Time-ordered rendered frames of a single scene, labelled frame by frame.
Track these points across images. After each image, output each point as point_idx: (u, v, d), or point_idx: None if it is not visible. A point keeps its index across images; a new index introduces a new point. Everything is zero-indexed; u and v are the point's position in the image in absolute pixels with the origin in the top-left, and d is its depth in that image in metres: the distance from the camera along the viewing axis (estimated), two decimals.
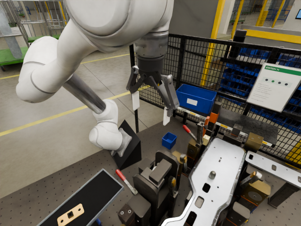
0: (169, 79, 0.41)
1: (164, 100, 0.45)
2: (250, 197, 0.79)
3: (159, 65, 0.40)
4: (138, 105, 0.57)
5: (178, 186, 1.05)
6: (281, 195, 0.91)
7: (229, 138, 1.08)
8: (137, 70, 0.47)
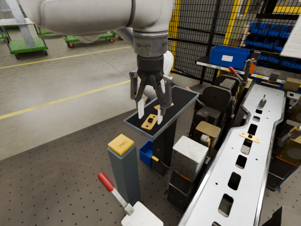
0: (171, 81, 0.43)
1: (160, 100, 0.47)
2: (298, 120, 0.88)
3: (161, 64, 0.41)
4: (143, 113, 0.56)
5: (221, 128, 1.14)
6: None
7: (266, 85, 1.18)
8: (135, 73, 0.46)
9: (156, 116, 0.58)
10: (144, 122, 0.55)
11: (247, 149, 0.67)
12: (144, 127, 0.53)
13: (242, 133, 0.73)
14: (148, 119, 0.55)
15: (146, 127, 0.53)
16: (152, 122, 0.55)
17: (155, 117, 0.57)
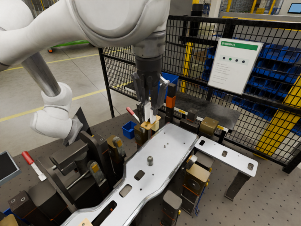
0: (166, 85, 0.42)
1: (152, 101, 0.48)
2: (190, 187, 0.68)
3: (158, 64, 0.40)
4: (150, 116, 0.56)
5: None
6: (234, 185, 0.80)
7: (185, 124, 0.98)
8: (136, 74, 0.47)
9: (157, 116, 0.58)
10: (144, 122, 0.55)
11: None
12: (143, 126, 0.53)
13: (82, 223, 0.53)
14: (149, 119, 0.55)
15: (145, 126, 0.53)
16: None
17: (156, 118, 0.57)
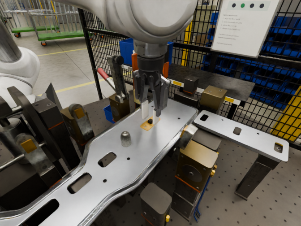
0: (168, 84, 0.42)
1: (155, 101, 0.47)
2: (187, 178, 0.44)
3: (159, 65, 0.40)
4: (147, 114, 0.56)
5: None
6: (250, 177, 0.56)
7: (181, 98, 0.73)
8: (137, 72, 0.47)
9: None
10: (144, 123, 0.56)
11: None
12: (142, 127, 0.54)
13: None
14: (149, 119, 0.56)
15: (144, 127, 0.54)
16: (151, 123, 0.55)
17: None
